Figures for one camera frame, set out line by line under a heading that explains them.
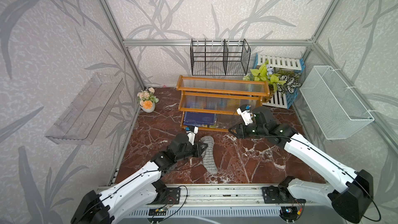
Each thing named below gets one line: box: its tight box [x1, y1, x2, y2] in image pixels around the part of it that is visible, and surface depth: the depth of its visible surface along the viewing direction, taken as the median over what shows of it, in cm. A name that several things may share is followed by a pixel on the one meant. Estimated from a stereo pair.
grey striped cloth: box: [200, 135, 218, 174], surface depth 75 cm
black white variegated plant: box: [276, 70, 302, 98], surface depth 91 cm
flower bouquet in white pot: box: [136, 87, 160, 114], surface depth 101 cm
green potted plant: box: [242, 60, 287, 103], surface depth 94 cm
